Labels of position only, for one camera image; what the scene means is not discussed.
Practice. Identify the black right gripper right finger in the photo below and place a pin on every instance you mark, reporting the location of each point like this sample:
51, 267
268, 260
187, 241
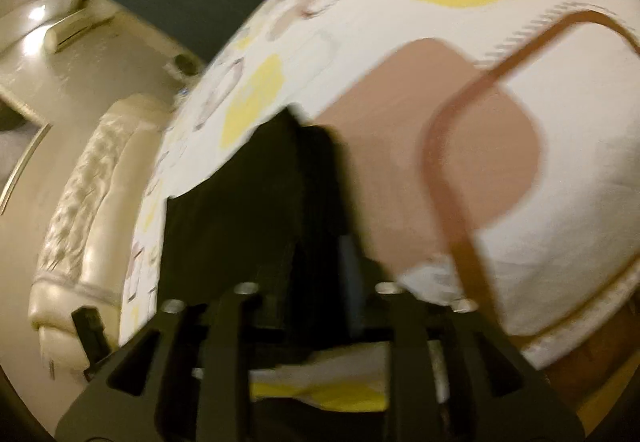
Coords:
455, 377

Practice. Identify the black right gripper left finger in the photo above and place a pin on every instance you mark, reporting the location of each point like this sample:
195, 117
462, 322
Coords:
183, 377

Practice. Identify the cream tufted leather headboard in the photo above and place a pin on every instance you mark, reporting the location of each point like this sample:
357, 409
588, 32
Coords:
85, 253

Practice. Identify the black pants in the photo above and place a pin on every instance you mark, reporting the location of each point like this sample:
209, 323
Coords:
275, 214

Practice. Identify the white wall air conditioner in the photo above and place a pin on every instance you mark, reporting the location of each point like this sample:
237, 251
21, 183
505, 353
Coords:
70, 28

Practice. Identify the white patterned bed sheet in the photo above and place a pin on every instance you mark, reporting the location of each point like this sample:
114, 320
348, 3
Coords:
490, 148

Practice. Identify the round nightstand object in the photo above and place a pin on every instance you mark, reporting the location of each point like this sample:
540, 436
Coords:
183, 66

